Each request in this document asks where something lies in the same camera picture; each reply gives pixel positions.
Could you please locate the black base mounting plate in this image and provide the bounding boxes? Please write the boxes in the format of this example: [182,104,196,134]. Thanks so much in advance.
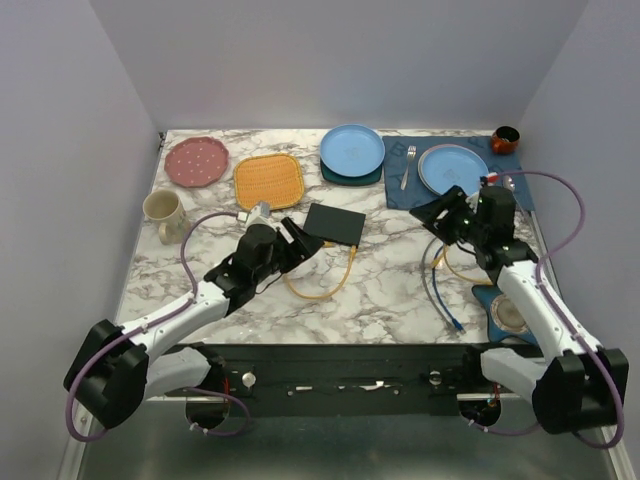
[149,343,544,419]

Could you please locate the brown lacquer cup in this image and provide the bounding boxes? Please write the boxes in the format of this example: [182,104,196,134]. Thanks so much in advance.
[490,126,520,155]

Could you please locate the grey ethernet cable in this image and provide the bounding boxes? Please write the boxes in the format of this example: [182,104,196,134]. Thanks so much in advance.
[419,239,469,336]

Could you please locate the orange woven square mat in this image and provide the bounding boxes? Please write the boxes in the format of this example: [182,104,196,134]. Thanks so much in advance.
[233,153,305,210]

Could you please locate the light blue plate on stack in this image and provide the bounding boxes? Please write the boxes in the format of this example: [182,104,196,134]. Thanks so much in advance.
[319,124,385,178]

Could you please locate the light blue plate on placemat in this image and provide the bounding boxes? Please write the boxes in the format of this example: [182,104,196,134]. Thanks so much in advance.
[417,144,489,196]

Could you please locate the silver spoon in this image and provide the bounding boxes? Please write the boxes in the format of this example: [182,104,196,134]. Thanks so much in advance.
[502,175,516,193]

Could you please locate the cream ceramic mug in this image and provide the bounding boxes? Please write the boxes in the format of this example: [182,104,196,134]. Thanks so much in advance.
[142,189,191,245]

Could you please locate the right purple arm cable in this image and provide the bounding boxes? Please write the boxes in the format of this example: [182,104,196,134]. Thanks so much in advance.
[467,170,629,448]

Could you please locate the yellow ethernet cable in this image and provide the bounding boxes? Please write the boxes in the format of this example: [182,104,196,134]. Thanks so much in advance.
[430,244,496,289]
[283,240,359,301]

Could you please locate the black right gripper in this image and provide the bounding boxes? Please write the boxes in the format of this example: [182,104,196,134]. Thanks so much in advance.
[410,184,487,247]

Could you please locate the pink dotted plate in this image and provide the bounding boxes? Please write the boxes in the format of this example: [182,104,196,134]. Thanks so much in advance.
[164,137,229,189]

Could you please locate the silver fork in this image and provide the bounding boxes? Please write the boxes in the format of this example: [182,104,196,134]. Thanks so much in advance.
[400,145,417,191]

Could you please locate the black network switch box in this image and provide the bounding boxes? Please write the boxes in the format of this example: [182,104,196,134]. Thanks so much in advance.
[303,203,366,247]

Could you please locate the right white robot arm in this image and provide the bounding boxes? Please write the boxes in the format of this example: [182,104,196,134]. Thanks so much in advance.
[410,185,629,447]

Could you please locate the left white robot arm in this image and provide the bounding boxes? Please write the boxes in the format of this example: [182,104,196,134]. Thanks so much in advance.
[63,218,324,440]

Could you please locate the blue star shaped dish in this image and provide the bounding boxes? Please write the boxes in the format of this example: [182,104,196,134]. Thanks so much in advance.
[471,285,538,346]

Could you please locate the blue ethernet cable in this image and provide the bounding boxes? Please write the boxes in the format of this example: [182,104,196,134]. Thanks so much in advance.
[429,244,466,334]

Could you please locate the dark teal square plate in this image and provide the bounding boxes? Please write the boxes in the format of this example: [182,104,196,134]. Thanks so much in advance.
[320,160,383,187]

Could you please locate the blue cloth placemat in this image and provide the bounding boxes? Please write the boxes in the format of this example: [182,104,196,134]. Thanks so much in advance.
[383,136,521,210]

